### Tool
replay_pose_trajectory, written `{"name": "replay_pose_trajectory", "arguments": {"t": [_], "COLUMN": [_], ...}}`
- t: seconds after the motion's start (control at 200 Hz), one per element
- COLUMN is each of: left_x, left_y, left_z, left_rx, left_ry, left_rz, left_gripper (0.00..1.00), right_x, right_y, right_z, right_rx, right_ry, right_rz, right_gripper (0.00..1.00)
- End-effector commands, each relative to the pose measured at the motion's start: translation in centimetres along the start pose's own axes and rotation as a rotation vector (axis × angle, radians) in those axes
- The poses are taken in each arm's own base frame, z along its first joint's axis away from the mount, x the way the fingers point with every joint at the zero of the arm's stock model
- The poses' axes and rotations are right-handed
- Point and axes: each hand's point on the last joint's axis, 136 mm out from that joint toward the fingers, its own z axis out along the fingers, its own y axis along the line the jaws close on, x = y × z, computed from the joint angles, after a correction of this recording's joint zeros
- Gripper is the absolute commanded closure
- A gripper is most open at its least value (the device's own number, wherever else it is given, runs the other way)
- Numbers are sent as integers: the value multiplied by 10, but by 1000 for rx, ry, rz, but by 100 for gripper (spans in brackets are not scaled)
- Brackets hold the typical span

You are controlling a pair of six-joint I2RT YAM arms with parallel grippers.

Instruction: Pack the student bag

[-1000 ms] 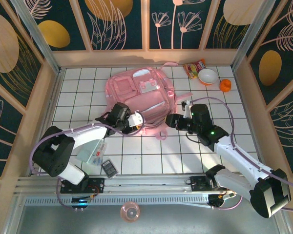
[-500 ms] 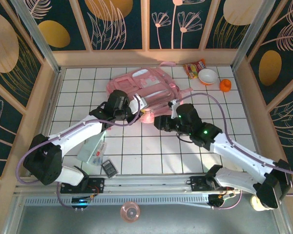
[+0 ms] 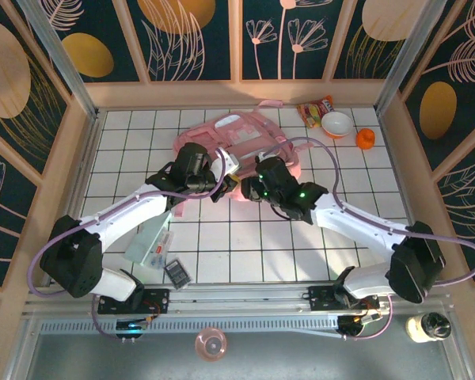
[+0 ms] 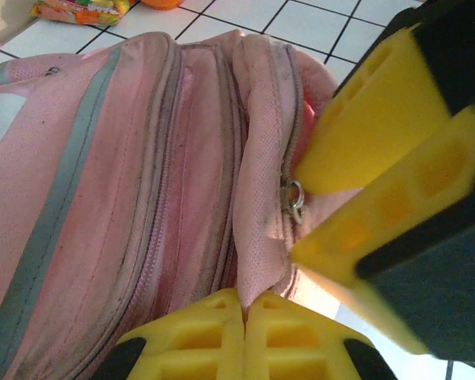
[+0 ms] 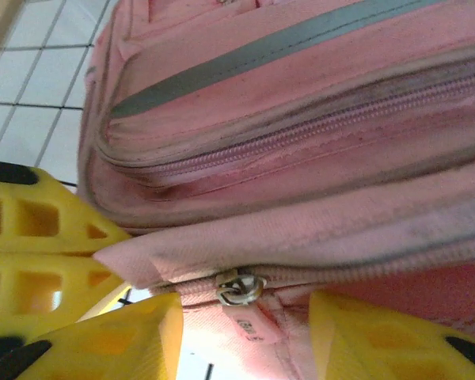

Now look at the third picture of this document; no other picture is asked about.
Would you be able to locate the pink school backpack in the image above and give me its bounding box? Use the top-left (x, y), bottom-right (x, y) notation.
top-left (172, 101), bottom-right (304, 219)

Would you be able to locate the stationery card pack red label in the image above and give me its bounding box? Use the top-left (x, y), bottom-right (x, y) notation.
top-left (144, 229), bottom-right (175, 270)

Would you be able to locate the translucent pale green pencil box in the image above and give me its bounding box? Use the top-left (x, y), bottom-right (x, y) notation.
top-left (124, 213), bottom-right (171, 264)

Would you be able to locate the white and orange bowl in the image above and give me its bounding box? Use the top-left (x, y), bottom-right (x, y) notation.
top-left (320, 111), bottom-right (353, 140)

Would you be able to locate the colourful snack packet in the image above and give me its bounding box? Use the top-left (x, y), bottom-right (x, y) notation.
top-left (296, 94), bottom-right (336, 130)

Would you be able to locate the black calculator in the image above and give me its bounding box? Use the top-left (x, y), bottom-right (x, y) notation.
top-left (163, 257), bottom-right (193, 289)

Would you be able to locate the small orange round toy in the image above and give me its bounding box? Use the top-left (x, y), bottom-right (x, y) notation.
top-left (355, 128), bottom-right (377, 151)

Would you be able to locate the panel with pale leaf outlines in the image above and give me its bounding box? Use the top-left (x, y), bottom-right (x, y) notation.
top-left (116, 0), bottom-right (238, 85)

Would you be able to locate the panel with pale flower outlines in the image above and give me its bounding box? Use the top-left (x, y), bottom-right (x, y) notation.
top-left (228, 0), bottom-right (344, 84)

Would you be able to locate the panel with yellow oval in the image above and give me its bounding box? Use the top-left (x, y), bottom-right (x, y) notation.
top-left (51, 0), bottom-right (150, 85)

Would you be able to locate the small circuit board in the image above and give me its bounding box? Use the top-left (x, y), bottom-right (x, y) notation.
top-left (337, 312), bottom-right (381, 337)
top-left (114, 320), bottom-right (150, 337)

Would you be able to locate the pink transparent round spool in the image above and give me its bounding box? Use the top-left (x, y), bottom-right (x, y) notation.
top-left (194, 327), bottom-right (227, 362)

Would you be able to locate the grey metal sheet panel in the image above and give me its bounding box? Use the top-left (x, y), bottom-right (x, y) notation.
top-left (27, 332), bottom-right (464, 380)

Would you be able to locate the panel with large pale disc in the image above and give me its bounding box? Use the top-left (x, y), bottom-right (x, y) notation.
top-left (330, 0), bottom-right (435, 82)

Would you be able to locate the panel with feather leaf outlines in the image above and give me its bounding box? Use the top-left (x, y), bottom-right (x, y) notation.
top-left (433, 146), bottom-right (475, 284)

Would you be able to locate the white bottle with black cap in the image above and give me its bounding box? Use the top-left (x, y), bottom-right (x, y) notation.
top-left (405, 311), bottom-right (452, 344)

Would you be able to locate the panel with oval and feathers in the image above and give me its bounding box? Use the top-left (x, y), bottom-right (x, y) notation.
top-left (397, 0), bottom-right (475, 175)

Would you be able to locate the panel with single pale flower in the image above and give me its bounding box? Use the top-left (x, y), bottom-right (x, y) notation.
top-left (0, 120), bottom-right (44, 288)

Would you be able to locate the panel with thin yellow lines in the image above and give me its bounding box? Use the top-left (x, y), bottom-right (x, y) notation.
top-left (0, 13), bottom-right (72, 187)

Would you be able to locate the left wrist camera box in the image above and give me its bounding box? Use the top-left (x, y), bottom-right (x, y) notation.
top-left (215, 146), bottom-right (241, 175)

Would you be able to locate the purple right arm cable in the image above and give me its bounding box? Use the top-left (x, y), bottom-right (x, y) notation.
top-left (259, 136), bottom-right (475, 341)

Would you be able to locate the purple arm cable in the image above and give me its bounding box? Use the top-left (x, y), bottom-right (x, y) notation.
top-left (259, 136), bottom-right (475, 341)
top-left (28, 173), bottom-right (229, 341)

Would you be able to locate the aluminium side rail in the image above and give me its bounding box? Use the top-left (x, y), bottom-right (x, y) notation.
top-left (49, 110), bottom-right (104, 286)

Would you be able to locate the aluminium mounting rail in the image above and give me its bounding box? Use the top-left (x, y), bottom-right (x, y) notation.
top-left (23, 280), bottom-right (456, 317)

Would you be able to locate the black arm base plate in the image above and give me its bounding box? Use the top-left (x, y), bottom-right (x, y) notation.
top-left (97, 287), bottom-right (171, 316)
top-left (307, 285), bottom-right (381, 314)

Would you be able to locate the slotted grey cable duct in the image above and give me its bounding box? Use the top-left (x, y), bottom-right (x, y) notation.
top-left (39, 314), bottom-right (341, 337)

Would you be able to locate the aluminium corner post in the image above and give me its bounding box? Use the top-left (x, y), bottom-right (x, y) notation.
top-left (17, 0), bottom-right (100, 120)
top-left (375, 0), bottom-right (444, 114)

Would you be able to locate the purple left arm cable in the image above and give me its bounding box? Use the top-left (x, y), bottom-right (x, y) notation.
top-left (28, 173), bottom-right (229, 341)

